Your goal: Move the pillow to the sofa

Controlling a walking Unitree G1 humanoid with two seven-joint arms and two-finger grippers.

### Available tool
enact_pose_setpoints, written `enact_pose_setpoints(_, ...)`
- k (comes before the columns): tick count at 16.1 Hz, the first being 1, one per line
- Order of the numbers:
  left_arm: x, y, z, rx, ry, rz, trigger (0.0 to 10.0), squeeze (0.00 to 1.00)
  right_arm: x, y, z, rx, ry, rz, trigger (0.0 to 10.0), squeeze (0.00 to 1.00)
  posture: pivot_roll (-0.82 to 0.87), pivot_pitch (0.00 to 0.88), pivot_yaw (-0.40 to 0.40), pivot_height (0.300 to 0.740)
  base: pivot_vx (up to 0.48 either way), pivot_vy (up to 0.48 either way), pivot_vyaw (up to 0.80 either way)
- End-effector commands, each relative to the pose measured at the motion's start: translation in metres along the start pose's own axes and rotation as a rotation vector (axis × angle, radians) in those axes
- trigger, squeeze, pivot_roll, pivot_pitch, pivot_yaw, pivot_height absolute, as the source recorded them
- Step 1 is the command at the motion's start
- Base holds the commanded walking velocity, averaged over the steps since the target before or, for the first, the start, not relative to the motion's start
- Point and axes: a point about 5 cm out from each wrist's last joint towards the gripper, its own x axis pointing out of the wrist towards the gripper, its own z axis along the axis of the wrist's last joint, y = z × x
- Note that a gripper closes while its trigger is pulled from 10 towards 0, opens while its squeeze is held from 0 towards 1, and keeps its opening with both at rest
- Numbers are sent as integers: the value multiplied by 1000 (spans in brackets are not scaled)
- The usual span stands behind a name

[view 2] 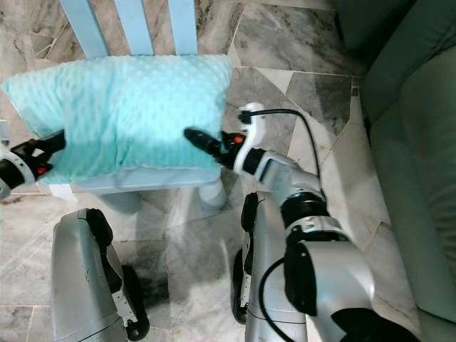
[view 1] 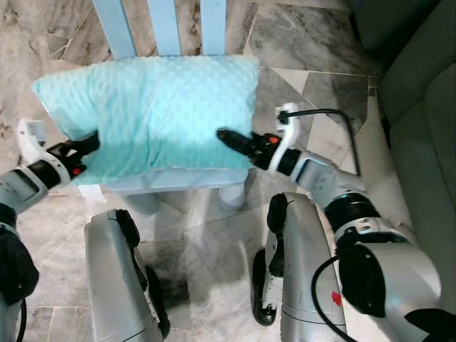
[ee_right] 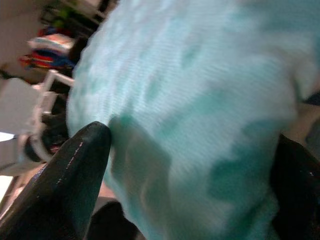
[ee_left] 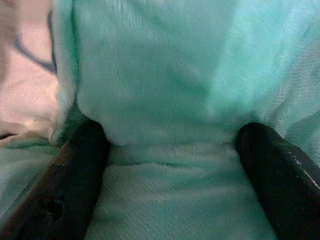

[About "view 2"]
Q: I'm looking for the silver left robot leg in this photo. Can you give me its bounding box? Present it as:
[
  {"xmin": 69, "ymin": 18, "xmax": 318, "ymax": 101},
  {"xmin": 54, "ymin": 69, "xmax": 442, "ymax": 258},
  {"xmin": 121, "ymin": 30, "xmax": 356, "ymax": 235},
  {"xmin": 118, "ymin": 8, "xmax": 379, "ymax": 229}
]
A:
[{"xmin": 53, "ymin": 208, "xmax": 151, "ymax": 342}]

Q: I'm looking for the grey-green leather sofa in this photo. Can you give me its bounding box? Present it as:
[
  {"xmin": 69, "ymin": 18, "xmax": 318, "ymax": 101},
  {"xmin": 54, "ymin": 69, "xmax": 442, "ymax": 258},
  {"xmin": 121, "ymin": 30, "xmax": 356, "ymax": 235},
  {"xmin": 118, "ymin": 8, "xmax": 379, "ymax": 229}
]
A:
[{"xmin": 331, "ymin": 0, "xmax": 456, "ymax": 330}]

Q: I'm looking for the silver robot leg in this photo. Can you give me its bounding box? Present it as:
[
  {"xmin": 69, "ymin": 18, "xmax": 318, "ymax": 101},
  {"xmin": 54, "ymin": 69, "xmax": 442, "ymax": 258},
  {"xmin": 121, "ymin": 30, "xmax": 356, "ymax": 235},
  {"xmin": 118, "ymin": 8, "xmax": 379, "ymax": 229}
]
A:
[
  {"xmin": 232, "ymin": 191, "xmax": 311, "ymax": 342},
  {"xmin": 53, "ymin": 208, "xmax": 151, "ymax": 342}
]

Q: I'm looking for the light blue wooden chair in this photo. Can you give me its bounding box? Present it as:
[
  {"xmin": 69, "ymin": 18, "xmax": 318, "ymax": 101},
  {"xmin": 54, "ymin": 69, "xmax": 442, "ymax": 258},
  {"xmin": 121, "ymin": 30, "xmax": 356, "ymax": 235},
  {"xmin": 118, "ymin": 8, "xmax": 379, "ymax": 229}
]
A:
[{"xmin": 51, "ymin": 0, "xmax": 227, "ymax": 216}]

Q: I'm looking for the teal dotted plush pillow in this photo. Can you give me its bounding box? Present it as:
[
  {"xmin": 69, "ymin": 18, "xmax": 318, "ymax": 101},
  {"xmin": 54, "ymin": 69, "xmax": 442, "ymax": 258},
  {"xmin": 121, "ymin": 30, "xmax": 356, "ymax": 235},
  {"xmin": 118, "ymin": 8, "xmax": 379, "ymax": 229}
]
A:
[{"xmin": 1, "ymin": 56, "xmax": 234, "ymax": 186}]

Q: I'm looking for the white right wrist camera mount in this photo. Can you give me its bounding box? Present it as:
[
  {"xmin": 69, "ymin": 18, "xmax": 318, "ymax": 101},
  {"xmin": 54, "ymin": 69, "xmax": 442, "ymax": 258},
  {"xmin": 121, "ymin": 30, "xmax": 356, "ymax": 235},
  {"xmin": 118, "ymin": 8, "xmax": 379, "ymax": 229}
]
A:
[{"xmin": 238, "ymin": 102, "xmax": 269, "ymax": 172}]

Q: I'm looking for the silver right robot leg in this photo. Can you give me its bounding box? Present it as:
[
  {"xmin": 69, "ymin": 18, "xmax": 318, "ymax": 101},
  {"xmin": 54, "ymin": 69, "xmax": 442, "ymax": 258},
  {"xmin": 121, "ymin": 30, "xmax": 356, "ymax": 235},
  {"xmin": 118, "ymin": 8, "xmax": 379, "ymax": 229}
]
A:
[{"xmin": 232, "ymin": 191, "xmax": 311, "ymax": 342}]

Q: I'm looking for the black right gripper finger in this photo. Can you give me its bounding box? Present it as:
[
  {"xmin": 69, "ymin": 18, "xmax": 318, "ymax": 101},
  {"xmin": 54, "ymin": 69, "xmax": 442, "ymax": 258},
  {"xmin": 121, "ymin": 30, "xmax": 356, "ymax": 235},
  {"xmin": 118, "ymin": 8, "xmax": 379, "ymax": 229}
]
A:
[{"xmin": 183, "ymin": 127, "xmax": 219, "ymax": 154}]

